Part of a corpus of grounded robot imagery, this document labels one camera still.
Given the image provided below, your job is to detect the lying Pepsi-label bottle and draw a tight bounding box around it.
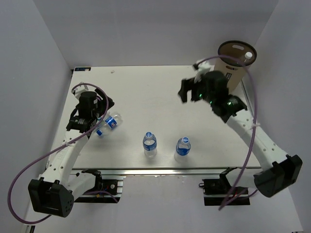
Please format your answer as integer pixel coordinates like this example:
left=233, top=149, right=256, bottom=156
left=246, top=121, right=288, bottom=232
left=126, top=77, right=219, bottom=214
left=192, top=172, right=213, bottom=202
left=95, top=112, right=123, bottom=137

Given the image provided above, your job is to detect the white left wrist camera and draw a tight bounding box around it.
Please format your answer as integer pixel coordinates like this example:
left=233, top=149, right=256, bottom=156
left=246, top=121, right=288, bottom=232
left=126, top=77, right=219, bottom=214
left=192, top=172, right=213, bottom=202
left=71, top=83, right=89, bottom=100

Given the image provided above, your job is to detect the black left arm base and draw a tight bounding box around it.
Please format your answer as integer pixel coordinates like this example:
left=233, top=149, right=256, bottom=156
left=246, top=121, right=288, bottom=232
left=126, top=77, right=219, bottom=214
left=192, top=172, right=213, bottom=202
left=74, top=169, right=124, bottom=203

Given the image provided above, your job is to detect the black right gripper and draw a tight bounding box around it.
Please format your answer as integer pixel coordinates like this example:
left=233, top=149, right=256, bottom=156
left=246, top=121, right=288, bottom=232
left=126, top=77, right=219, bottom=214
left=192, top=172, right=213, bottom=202
left=178, top=76, right=215, bottom=105

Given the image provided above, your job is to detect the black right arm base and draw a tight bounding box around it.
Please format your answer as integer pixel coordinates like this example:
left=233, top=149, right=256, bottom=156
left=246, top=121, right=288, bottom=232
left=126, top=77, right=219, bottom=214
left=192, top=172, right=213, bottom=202
left=198, top=167, right=250, bottom=206

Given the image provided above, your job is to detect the small blue table label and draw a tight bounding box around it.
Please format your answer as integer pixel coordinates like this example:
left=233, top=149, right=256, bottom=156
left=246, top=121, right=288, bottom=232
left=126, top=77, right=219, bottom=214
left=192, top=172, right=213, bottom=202
left=74, top=67, right=91, bottom=72

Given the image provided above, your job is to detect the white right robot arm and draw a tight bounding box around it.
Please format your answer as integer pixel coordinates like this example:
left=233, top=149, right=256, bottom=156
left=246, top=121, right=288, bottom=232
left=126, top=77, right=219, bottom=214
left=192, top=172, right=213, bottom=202
left=178, top=71, right=303, bottom=198

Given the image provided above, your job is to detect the brown cylindrical paper bin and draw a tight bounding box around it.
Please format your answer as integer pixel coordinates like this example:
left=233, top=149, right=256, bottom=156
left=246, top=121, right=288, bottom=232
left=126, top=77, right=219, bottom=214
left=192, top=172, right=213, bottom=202
left=214, top=40, right=257, bottom=94

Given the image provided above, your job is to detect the lying green-label bottle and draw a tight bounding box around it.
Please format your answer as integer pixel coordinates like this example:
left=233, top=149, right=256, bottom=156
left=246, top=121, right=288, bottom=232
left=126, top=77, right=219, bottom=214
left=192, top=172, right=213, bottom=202
left=94, top=117, right=104, bottom=131

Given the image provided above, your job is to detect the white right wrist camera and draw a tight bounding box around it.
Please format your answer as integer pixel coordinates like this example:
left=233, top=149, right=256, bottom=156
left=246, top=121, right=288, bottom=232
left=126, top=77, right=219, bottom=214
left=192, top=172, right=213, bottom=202
left=192, top=59, right=213, bottom=83

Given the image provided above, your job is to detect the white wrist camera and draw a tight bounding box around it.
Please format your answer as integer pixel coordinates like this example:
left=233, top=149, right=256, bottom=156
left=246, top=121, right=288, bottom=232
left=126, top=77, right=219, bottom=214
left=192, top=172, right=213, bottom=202
left=192, top=59, right=213, bottom=83
left=71, top=83, right=89, bottom=100

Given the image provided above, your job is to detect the blue-label bottle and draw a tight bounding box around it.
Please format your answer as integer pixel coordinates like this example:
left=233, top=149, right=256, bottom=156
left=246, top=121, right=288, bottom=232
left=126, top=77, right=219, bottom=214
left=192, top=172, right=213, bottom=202
left=142, top=132, right=157, bottom=158
left=174, top=137, right=191, bottom=163

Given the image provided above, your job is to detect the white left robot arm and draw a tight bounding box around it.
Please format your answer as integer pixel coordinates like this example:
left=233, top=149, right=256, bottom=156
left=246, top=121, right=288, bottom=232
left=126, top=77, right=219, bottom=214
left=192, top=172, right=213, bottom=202
left=28, top=89, right=114, bottom=217

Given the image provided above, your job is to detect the white-cap water bottle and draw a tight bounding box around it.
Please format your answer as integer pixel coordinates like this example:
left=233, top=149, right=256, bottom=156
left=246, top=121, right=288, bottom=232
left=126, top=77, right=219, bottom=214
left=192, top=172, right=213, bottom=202
left=240, top=51, right=253, bottom=65

